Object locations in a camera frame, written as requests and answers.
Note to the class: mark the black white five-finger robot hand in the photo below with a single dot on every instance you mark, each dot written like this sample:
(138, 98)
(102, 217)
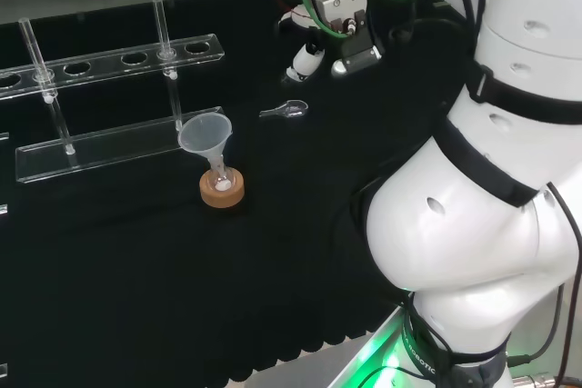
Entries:
(342, 4)

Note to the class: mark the clear plastic funnel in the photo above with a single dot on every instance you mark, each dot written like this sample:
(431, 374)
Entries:
(203, 136)

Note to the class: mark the clear glass weighing funnel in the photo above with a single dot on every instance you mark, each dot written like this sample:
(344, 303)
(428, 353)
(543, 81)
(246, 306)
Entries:
(291, 108)

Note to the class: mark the small glass round-bottom flask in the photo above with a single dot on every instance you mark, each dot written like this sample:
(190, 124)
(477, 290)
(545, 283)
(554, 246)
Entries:
(221, 180)

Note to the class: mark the clear acrylic funnel stand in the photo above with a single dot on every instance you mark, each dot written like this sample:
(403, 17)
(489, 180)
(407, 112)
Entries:
(113, 88)

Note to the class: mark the black bench cloth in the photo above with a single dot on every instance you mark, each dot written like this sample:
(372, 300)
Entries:
(182, 270)

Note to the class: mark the clear cloth clip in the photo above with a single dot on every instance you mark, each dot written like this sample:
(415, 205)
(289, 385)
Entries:
(3, 209)
(3, 136)
(3, 370)

